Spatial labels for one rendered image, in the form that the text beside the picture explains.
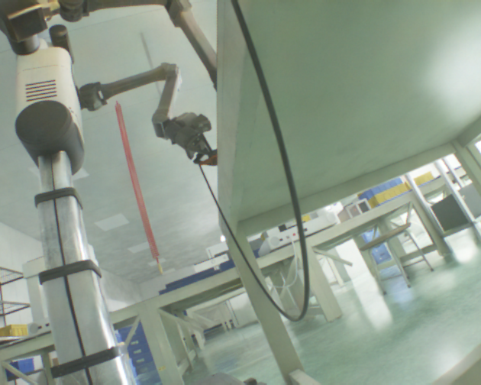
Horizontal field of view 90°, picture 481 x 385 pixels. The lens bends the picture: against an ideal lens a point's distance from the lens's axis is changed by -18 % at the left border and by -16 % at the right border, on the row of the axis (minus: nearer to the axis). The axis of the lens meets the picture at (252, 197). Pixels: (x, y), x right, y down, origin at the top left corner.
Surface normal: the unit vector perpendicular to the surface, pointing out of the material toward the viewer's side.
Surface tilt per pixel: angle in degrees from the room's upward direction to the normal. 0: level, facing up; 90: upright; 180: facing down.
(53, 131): 90
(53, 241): 90
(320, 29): 180
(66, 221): 90
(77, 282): 90
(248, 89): 180
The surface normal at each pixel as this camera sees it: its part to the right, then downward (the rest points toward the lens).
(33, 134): 0.27, -0.45
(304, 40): 0.39, 0.86
